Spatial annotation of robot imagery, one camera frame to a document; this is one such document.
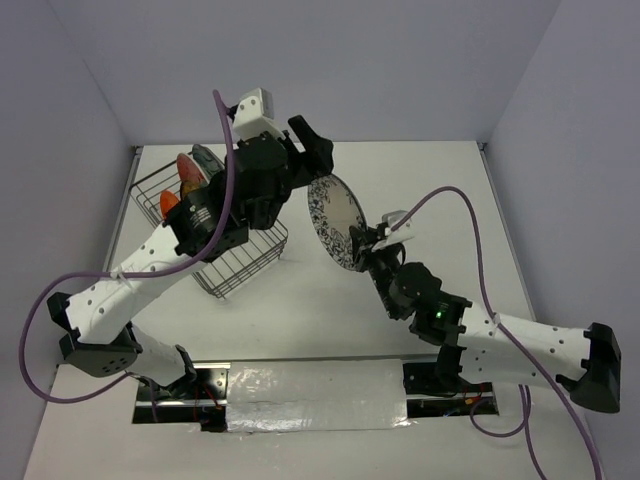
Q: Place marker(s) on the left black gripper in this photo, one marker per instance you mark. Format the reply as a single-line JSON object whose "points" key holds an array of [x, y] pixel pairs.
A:
{"points": [[318, 158]]}

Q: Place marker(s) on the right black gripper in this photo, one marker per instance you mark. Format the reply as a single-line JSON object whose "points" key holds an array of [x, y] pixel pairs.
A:
{"points": [[361, 240]]}

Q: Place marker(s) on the blue white floral plate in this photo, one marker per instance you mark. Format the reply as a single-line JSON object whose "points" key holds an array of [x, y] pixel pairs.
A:
{"points": [[334, 210]]}

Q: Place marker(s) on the red teal floral plate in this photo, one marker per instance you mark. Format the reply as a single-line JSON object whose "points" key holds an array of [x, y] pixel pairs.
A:
{"points": [[189, 171]]}

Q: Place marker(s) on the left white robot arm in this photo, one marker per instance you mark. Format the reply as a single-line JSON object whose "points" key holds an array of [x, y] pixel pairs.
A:
{"points": [[220, 202]]}

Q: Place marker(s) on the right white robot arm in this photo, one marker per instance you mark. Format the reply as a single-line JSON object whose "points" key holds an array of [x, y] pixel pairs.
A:
{"points": [[474, 347]]}

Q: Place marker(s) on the dark green plate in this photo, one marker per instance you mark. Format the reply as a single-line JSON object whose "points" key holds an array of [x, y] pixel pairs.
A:
{"points": [[208, 162]]}

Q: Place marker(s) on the yellow patterned small plate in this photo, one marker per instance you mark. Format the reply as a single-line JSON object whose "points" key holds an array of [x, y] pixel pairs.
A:
{"points": [[187, 187]]}

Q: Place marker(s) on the orange small plate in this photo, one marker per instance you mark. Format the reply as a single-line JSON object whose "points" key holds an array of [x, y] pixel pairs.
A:
{"points": [[167, 201]]}

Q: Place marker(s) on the silver tape sheet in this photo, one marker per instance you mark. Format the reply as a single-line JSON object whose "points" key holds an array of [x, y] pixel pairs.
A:
{"points": [[290, 396]]}

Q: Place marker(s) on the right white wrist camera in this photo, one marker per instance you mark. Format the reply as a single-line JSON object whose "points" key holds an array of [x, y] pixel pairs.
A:
{"points": [[395, 228]]}

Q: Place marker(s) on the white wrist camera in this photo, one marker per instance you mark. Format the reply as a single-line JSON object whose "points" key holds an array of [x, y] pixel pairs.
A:
{"points": [[395, 228], [254, 115]]}

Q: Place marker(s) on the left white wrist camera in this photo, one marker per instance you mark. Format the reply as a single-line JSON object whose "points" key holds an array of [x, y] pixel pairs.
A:
{"points": [[254, 115]]}

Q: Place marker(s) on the grey wire dish rack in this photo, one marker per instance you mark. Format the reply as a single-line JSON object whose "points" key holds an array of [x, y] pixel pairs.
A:
{"points": [[233, 268]]}

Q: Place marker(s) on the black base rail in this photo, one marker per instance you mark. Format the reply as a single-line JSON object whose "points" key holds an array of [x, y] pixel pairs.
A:
{"points": [[203, 406]]}

